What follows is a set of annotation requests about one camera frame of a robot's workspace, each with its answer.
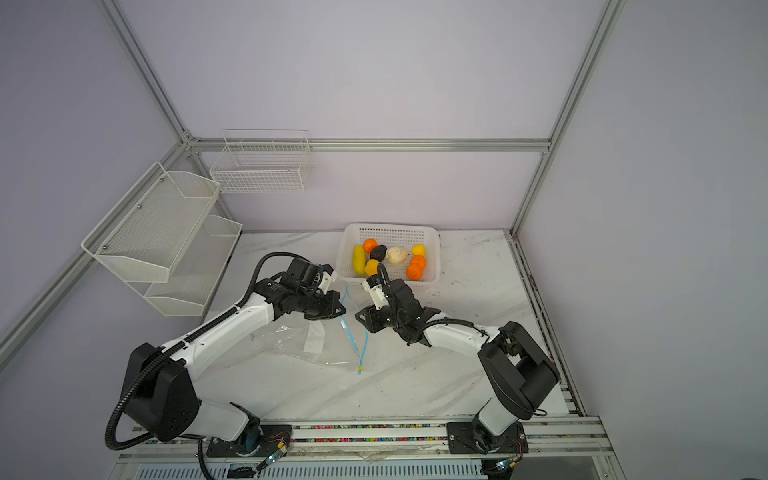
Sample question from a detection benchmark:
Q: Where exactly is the dark avocado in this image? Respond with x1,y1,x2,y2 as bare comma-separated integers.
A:
369,244,387,262

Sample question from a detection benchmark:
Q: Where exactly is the orange tangerine bottom right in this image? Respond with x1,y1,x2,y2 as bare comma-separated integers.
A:
406,264,424,281

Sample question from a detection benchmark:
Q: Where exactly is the white mesh two-tier shelf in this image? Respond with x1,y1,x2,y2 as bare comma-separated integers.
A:
81,163,242,317

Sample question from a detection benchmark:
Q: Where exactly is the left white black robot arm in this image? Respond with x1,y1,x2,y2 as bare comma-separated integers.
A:
104,253,346,456

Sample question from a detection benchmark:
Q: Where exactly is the clear zip top bag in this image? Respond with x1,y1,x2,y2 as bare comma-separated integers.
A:
249,313,369,376

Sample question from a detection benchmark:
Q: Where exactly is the white wire wall basket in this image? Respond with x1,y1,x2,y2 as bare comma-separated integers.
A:
210,129,313,194

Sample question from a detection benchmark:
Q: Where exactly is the yellow peach fruit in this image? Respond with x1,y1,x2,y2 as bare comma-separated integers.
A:
364,259,380,276

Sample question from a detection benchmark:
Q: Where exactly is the yellow green mango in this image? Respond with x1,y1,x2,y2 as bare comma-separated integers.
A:
352,245,367,276

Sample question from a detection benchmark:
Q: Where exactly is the small yellow lemon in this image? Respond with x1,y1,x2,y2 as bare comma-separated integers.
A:
411,244,426,257

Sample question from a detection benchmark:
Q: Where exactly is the white perforated plastic basket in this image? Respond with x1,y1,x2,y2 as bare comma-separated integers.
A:
335,223,442,287

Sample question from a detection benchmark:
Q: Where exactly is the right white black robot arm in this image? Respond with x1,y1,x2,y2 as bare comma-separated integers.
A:
355,275,560,454

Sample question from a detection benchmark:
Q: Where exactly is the white garlic bulb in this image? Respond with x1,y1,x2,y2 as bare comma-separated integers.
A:
386,247,409,265

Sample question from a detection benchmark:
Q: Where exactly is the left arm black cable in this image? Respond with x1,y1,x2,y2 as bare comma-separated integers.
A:
104,251,313,480

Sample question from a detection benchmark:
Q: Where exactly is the orange tangerine bottom left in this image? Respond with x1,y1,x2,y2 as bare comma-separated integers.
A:
408,255,427,272

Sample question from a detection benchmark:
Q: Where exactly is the orange tangerine top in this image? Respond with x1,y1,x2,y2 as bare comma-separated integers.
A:
363,238,378,254

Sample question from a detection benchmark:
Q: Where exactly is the orange tangerine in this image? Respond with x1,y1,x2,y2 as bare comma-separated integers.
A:
406,264,424,281
408,255,427,272
363,238,378,254

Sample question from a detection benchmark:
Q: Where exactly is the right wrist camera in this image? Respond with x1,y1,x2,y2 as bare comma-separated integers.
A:
363,275,389,310

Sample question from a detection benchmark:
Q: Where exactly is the aluminium front rail base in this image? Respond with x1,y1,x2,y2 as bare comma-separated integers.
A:
110,416,626,479

